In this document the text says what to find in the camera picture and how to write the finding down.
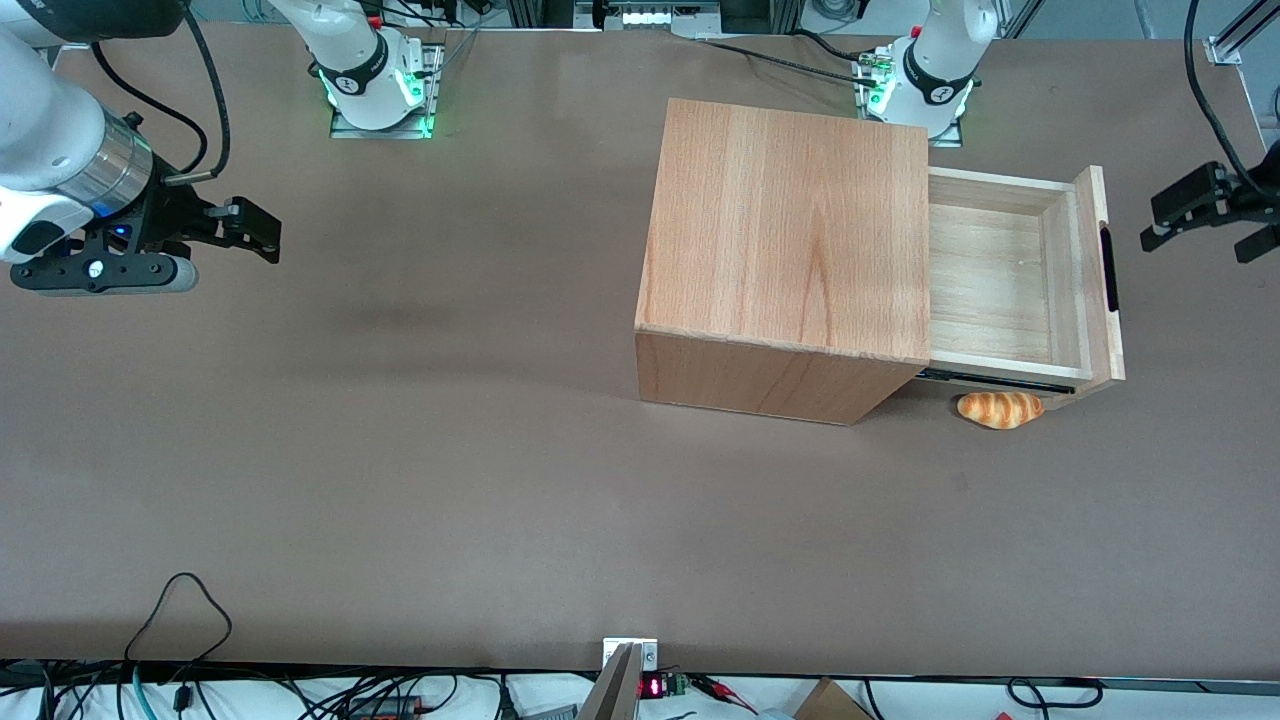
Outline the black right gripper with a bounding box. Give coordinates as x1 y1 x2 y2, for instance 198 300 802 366
9 175 283 296

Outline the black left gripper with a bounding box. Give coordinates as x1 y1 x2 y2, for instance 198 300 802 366
1139 160 1280 265

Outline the wooden drawer with black handle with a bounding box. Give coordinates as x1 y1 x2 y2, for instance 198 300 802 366
915 164 1128 402

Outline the wooden drawer cabinet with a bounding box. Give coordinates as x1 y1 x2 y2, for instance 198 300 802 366
634 97 933 427

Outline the orange striped toy bread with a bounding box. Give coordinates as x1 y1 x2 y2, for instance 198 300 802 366
957 391 1047 431

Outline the lit white panel device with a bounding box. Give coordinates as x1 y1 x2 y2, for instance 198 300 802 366
618 4 721 33

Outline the brown cardboard piece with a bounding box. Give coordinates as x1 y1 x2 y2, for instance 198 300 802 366
794 679 874 720

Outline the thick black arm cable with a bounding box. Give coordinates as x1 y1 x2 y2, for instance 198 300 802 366
163 5 234 188

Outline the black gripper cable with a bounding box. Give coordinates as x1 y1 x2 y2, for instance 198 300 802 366
1184 0 1280 191

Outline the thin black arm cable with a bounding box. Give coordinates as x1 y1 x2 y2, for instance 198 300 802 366
90 40 211 173

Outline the aluminium frame profile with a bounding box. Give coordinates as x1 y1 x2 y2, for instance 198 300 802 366
1204 0 1280 67

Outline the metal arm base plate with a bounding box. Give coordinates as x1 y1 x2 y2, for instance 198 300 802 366
329 40 447 141
852 48 967 150

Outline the looped black cable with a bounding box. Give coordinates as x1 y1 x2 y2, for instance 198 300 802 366
123 572 234 663

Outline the black cable on table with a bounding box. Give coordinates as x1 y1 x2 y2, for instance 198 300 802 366
697 30 886 89

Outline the coiled black cable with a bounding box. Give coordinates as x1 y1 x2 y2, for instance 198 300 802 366
1004 677 1104 712

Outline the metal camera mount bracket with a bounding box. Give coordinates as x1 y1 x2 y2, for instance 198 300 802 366
576 637 660 720

